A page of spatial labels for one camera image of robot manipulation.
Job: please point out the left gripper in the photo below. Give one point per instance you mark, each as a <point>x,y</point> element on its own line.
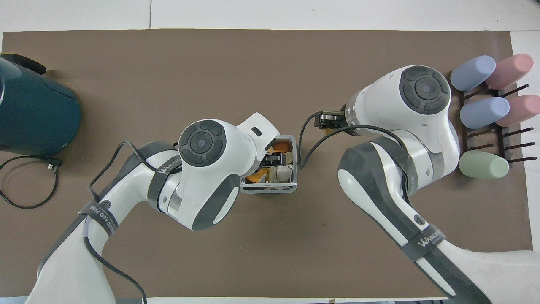
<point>273,159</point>

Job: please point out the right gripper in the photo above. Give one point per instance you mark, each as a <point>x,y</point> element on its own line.
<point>331,119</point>

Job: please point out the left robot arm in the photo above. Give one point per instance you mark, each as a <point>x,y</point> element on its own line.
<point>202,143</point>

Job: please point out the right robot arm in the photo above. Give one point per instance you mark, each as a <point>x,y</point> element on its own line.
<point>422,88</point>

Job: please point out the orange trash piece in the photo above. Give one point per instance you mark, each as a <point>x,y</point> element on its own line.
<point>255,177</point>
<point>282,147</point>

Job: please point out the white crumpled trash piece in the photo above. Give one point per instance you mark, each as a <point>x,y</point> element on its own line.
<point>284,172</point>

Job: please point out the grey plastic basket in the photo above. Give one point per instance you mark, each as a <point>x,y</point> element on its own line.
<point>270,189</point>

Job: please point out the blue cup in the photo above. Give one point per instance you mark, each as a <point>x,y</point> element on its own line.
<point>484,112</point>
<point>472,72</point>

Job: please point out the green cup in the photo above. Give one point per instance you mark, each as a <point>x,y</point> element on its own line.
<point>483,164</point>

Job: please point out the dark cup rack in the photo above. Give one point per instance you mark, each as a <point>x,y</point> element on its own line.
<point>500,139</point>

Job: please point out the pink cup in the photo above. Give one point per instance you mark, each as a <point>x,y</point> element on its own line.
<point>523,109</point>
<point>510,69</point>

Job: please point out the dark teal kettle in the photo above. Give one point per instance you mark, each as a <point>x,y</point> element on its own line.
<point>33,109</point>

